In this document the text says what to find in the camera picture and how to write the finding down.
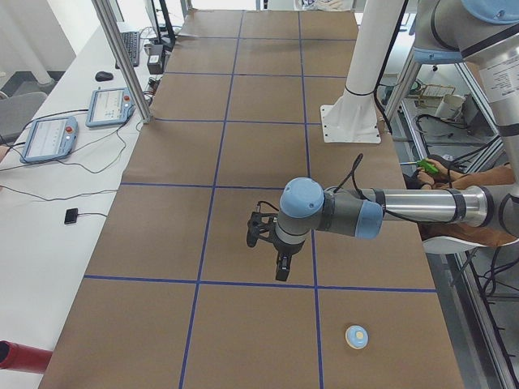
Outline green handheld tool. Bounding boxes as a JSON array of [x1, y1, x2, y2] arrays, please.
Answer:
[[417, 159, 440, 175]]

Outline red cylinder bottle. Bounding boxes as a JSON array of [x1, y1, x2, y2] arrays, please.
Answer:
[[1, 340, 53, 374]]

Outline far blue teach pendant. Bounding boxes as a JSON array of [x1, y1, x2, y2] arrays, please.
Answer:
[[85, 88, 135, 128]]

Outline near blue teach pendant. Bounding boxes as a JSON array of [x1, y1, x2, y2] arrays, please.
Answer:
[[19, 116, 78, 164]]

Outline blue service bell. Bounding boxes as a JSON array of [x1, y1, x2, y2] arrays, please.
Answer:
[[345, 324, 369, 350]]

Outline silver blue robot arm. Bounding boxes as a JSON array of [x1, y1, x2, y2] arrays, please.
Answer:
[[270, 1, 518, 281]]

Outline small black square device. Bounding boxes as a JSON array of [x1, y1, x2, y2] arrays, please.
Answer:
[[64, 207, 79, 225]]

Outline aluminium frame post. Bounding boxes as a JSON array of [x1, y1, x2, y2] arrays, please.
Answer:
[[92, 0, 152, 124]]

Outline black power adapter box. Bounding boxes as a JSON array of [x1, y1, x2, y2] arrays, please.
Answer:
[[145, 44, 165, 75]]

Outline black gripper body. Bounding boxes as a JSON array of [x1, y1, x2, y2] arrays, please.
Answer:
[[274, 240, 303, 263]]

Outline white pedestal column base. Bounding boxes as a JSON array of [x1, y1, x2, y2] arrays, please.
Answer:
[[320, 0, 407, 143]]

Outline blue teach pendant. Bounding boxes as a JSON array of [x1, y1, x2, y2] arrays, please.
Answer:
[[85, 88, 135, 128], [19, 116, 78, 164]]

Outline black computer mouse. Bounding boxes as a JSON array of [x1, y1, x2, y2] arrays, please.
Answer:
[[95, 71, 114, 82]]

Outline black keyboard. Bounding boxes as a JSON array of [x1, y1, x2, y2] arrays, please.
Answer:
[[120, 32, 140, 67]]

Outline person in brown shirt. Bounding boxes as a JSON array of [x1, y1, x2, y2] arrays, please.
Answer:
[[405, 153, 519, 248]]

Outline brown paper table cover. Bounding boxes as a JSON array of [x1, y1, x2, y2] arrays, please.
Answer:
[[41, 11, 463, 388]]

